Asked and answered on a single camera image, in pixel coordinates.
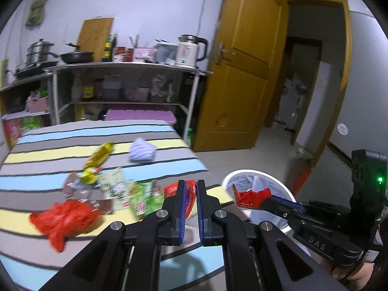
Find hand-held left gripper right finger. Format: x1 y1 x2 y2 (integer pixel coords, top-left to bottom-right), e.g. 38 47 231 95
196 180 349 291

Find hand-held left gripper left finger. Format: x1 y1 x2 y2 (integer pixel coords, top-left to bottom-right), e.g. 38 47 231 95
39 180 186 291

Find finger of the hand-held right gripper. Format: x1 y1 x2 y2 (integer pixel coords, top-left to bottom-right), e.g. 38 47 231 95
262 198 293 219
271 196 305 215

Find red and white snack wrapper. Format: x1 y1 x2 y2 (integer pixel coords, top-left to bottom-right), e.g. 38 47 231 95
164 179 198 219

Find red foil wrapper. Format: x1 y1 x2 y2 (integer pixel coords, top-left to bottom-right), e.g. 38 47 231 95
232 184 271 209

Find white round trash bin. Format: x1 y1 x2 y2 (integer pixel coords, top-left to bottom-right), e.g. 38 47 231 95
221 169 310 257

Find white printed paper wrapper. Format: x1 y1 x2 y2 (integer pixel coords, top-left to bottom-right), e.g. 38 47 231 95
98 168 130 210

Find lilac foam fruit net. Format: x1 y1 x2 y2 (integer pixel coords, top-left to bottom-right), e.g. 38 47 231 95
129 137 156 163

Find yellow and red snack wrapper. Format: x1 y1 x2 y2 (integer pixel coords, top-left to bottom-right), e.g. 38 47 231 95
84 141 115 173

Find red mesh bag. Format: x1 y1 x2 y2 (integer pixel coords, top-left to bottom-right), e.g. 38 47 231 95
29 199 102 253

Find person's right hand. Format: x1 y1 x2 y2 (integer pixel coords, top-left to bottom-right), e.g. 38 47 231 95
332 261 377 287

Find green snack wrapper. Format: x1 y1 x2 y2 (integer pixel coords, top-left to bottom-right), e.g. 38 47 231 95
129 180 165 220

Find small yellow wrapper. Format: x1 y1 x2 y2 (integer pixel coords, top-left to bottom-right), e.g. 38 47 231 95
79 168 102 186

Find storage box with purple lid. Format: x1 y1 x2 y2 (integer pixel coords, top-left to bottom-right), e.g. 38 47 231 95
104 109 178 127

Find grey metal entrance door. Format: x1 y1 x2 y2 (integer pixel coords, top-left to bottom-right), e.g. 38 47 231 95
274 36 323 146

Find white metal shelf unit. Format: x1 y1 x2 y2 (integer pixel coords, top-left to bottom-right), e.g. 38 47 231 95
45 62 213 141

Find pink plastic tub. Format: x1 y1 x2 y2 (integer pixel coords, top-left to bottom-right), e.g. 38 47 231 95
135 86 151 102

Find crumpled plastic bags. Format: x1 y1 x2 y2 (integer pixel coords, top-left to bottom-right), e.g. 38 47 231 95
150 72 168 102

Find grey jerry can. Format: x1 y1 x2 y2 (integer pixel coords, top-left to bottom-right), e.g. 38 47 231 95
101 74 122 99

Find yellow wooden door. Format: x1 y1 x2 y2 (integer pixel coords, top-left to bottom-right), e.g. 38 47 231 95
193 0 289 153

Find striped bed sheet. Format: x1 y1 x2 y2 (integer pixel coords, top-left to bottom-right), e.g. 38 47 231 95
0 119 252 291

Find bottle with yellow label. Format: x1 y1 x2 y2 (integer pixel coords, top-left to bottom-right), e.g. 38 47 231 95
81 80 95 102

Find clear plastic container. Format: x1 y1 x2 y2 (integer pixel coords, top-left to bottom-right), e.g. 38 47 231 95
156 43 178 66

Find white electric kettle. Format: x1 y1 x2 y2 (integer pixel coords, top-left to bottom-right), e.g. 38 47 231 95
175 34 209 68

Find pink utensil holder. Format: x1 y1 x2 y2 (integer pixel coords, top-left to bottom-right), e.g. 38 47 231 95
133 46 157 64

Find pink plastic basket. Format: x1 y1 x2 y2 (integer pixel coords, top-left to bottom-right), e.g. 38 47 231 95
25 95 51 113

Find pile of colourful snack packs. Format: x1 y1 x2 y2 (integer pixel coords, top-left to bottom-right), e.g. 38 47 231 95
2 116 43 146

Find black wok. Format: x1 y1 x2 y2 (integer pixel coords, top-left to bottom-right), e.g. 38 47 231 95
59 42 94 65

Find wooden cutting board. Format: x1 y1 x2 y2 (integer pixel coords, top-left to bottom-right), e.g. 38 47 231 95
75 17 115 62

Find black induction cooker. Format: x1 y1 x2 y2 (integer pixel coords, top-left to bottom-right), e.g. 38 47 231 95
13 60 60 79

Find low wooden shelf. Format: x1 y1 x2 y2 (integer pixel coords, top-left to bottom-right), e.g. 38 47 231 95
0 72 54 150

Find steel steamer pot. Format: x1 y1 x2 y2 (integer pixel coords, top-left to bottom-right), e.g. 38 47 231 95
25 38 60 66

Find green hanging cloth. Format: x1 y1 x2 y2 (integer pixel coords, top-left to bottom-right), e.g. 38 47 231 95
25 0 57 27

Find yellow door frame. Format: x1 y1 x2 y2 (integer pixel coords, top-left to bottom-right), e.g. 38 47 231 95
263 0 353 168

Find brass door handle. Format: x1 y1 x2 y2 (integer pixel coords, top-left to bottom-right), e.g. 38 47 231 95
213 42 236 65

